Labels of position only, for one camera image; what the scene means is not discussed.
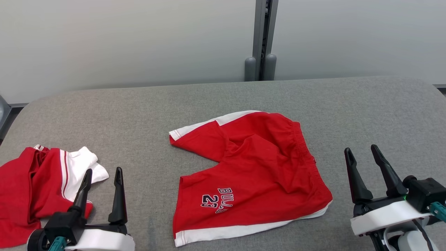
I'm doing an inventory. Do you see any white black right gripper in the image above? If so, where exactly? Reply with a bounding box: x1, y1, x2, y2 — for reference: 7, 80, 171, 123
344, 144, 432, 237

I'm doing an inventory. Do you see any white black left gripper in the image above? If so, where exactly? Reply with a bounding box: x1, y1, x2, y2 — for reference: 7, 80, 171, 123
66, 167, 136, 251

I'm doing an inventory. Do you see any red jersey with white sleeves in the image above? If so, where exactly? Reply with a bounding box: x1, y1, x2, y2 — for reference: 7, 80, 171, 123
0, 145, 109, 249

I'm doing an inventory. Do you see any red basketball shorts white trim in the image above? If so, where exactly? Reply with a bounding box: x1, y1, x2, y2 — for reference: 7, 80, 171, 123
169, 110, 333, 247

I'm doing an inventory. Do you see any teal left camera connector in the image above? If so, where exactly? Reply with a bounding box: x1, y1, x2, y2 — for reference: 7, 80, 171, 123
48, 236, 67, 251

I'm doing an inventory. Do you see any teal camera connector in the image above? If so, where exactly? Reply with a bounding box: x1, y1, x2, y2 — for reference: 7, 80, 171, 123
429, 201, 446, 222
48, 236, 67, 251

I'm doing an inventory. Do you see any teal right camera connector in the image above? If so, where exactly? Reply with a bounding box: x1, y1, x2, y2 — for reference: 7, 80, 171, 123
429, 201, 446, 222

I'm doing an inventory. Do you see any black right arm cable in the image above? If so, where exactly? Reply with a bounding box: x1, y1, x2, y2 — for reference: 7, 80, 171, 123
413, 219, 435, 251

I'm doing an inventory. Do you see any grey cart frame with caster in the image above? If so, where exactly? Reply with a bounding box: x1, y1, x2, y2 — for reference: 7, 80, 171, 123
0, 95, 12, 135

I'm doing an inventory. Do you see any grey partition post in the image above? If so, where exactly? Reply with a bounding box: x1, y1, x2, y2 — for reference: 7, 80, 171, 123
244, 0, 279, 82

